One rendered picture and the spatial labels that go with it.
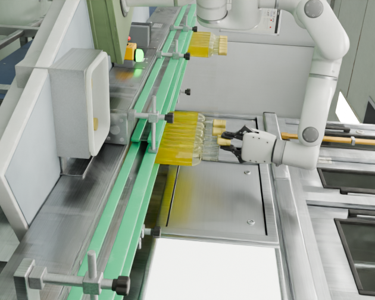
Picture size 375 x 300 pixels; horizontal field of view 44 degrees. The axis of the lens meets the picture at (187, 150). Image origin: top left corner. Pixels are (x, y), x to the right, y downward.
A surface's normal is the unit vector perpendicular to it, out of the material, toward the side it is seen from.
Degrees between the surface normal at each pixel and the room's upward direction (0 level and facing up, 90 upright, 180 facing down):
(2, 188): 90
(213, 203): 90
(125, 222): 90
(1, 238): 90
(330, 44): 99
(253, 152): 107
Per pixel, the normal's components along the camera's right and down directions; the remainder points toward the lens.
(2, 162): 0.01, -0.65
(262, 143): -0.33, 0.32
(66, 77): -0.08, 0.46
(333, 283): 0.04, -0.89
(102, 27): -0.09, 0.76
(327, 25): -0.04, 0.09
